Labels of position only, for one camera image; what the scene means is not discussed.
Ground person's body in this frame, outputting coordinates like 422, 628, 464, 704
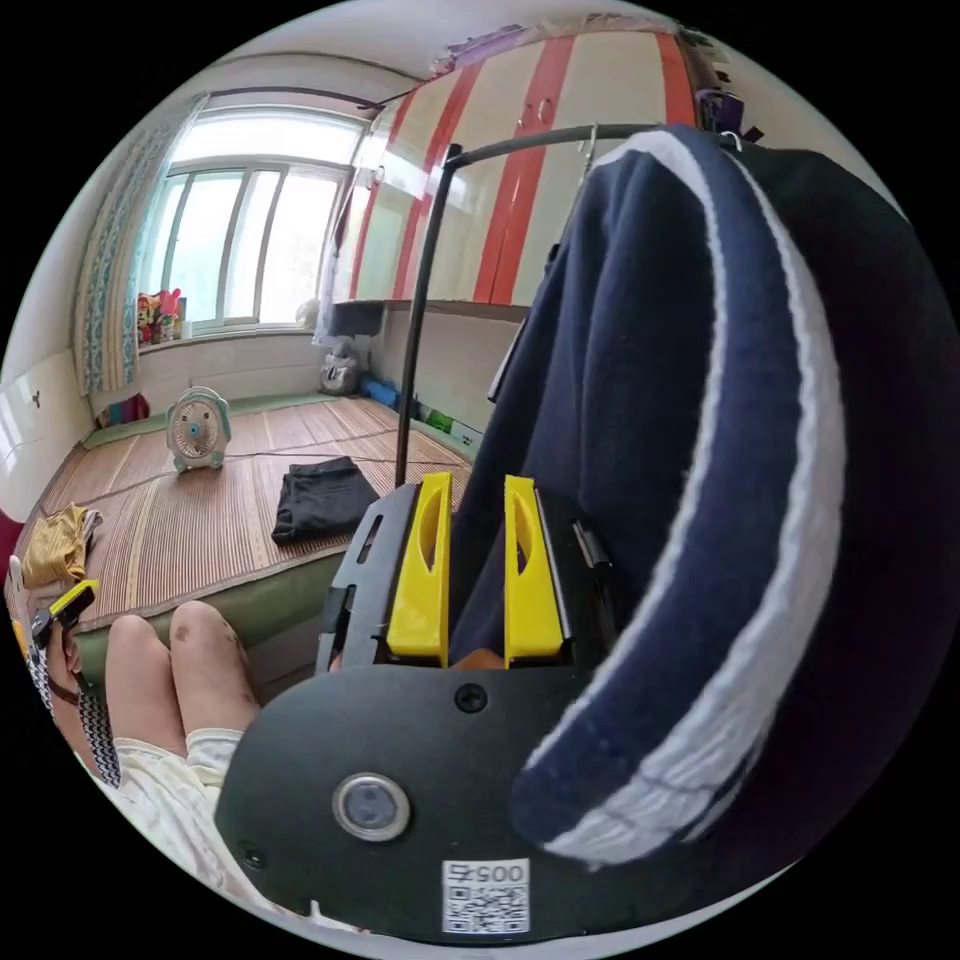
103, 599, 380, 935

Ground folded black garment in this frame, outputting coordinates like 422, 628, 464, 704
270, 455, 382, 548

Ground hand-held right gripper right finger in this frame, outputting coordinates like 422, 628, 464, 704
503, 473, 565, 656

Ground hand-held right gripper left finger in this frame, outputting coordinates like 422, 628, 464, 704
386, 472, 454, 655

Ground navy short sleeve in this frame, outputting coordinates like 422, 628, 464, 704
448, 123, 948, 918

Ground black clothes rack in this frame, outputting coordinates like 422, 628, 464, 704
393, 123, 669, 493

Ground colourful toys on windowsill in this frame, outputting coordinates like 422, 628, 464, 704
135, 287, 188, 347

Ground pile of clothes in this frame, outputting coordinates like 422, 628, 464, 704
20, 501, 104, 591

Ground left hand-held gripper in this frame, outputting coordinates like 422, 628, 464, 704
29, 578, 100, 651

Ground red and white striped cupboard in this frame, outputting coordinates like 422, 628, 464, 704
329, 22, 708, 333

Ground window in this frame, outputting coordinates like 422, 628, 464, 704
138, 104, 370, 340

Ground bed with woven mat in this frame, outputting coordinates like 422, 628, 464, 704
3, 393, 485, 680

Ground person's left hand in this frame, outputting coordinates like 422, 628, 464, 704
43, 635, 85, 703

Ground small white table fan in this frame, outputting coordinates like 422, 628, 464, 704
165, 385, 232, 475

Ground patterned curtain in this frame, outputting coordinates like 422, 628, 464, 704
73, 92, 213, 397

